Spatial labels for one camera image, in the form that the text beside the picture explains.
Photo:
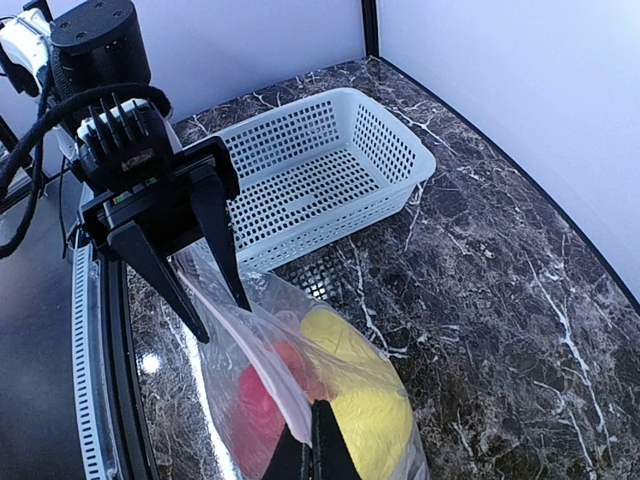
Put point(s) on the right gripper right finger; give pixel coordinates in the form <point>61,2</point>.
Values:
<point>330,457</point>

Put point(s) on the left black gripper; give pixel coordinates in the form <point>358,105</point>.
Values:
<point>159,219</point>

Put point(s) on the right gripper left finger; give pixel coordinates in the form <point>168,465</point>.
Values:
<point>291,459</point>

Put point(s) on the red bell pepper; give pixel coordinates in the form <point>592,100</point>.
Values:
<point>256,425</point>

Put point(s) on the clear zip top bag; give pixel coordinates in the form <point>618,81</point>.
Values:
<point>289,379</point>

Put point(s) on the white plastic perforated basket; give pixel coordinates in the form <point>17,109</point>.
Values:
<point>316,170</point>

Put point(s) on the yellow bell pepper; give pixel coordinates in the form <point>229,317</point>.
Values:
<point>376,425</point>

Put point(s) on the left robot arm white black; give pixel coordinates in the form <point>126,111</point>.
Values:
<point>112,125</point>

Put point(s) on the black curved front rail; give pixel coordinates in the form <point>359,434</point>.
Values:
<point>133,444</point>

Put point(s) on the white slotted cable duct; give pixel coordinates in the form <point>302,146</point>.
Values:
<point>88,376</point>

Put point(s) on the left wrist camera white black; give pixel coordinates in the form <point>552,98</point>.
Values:
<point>25,47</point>

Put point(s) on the left black frame post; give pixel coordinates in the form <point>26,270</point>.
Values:
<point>370,27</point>

